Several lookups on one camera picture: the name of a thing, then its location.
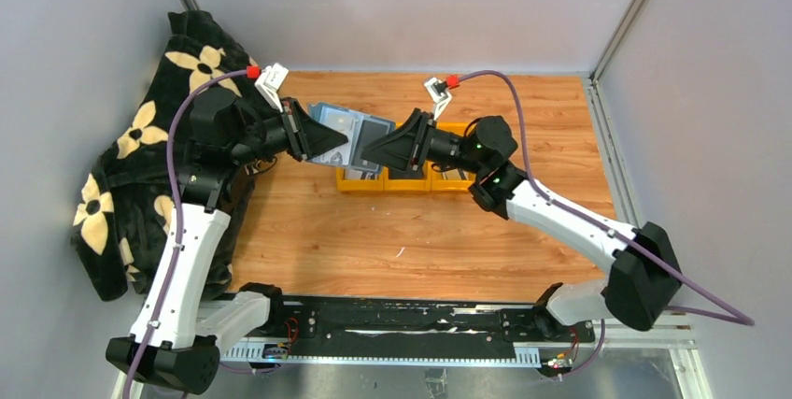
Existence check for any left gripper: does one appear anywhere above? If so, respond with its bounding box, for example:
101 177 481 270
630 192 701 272
231 97 348 165

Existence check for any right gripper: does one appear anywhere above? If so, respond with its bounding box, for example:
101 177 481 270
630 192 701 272
362 107 487 177

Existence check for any grey credit card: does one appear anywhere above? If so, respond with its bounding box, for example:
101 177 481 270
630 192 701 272
351 120 392 173

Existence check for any blue leather card holder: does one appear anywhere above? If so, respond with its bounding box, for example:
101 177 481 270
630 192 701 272
309 103 396 175

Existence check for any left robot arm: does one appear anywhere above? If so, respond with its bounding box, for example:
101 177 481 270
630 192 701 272
106 88 347 396

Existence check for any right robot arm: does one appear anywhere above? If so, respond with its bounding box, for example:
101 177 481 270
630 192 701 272
361 109 681 341

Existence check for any middle yellow bin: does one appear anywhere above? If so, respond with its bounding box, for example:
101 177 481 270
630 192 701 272
383 168 431 192

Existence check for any yellow bin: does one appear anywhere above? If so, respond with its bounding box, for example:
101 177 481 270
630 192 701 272
429 122 475 192
335 168 385 192
383 168 431 192

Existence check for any left yellow bin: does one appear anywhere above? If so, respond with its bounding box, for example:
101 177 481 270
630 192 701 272
335 168 385 192

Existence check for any right yellow bin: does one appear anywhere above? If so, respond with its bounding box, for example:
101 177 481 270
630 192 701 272
429 122 475 192

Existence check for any black floral blanket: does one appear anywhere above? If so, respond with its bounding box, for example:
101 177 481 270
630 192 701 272
70 10 276 302

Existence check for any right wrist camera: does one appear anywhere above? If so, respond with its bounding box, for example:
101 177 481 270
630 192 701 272
423 75 460 121

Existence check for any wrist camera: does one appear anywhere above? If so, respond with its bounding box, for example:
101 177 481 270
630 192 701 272
423 75 460 121
247 63 290 112

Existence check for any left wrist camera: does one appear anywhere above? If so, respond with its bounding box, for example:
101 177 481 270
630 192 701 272
247 63 290 112

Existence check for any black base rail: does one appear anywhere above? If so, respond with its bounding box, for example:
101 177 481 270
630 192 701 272
221 295 598 370

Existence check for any right aluminium frame post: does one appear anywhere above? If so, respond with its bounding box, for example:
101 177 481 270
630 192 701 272
589 0 649 84

